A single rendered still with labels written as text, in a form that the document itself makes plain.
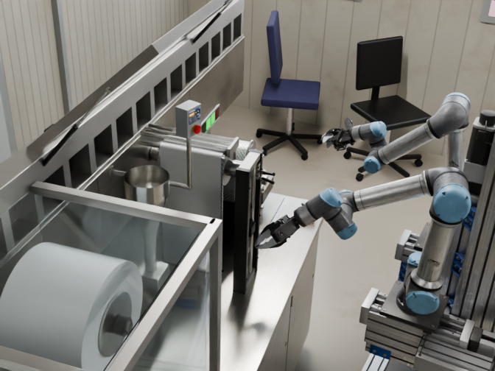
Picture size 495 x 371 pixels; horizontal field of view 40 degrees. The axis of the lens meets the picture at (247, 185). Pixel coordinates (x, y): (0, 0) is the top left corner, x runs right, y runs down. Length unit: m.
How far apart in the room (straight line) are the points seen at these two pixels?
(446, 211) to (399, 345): 0.76
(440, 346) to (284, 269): 0.66
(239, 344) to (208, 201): 0.53
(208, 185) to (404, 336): 1.00
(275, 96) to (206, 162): 2.86
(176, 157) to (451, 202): 0.97
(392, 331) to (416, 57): 3.06
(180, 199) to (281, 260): 0.52
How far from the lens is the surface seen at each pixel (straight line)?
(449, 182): 2.34
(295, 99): 5.25
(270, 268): 2.75
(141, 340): 1.44
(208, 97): 3.19
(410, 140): 2.98
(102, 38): 5.25
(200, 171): 2.48
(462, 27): 5.36
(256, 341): 2.44
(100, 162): 2.36
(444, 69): 5.48
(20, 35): 4.61
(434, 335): 2.80
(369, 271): 4.29
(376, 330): 2.88
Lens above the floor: 2.59
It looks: 31 degrees down
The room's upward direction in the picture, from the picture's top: 2 degrees clockwise
